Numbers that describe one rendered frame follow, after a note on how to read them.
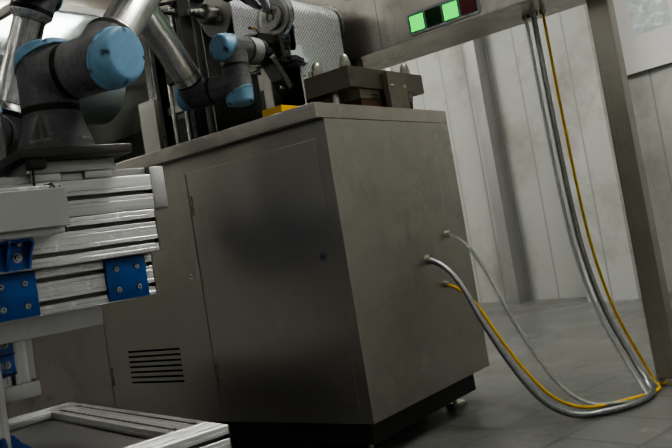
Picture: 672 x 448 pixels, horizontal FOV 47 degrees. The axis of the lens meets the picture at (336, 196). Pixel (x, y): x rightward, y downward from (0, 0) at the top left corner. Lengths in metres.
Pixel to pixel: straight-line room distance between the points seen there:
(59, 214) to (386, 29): 1.41
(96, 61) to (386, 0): 1.24
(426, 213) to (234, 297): 0.60
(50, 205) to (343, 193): 0.77
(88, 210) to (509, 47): 3.67
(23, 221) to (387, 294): 0.97
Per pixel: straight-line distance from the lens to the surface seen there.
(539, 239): 4.84
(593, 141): 4.36
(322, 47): 2.44
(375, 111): 2.12
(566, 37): 4.47
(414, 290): 2.14
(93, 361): 2.72
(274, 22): 2.38
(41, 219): 1.45
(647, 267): 2.37
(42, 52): 1.67
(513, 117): 4.89
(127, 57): 1.59
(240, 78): 2.08
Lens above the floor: 0.55
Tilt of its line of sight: 3 degrees up
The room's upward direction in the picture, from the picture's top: 9 degrees counter-clockwise
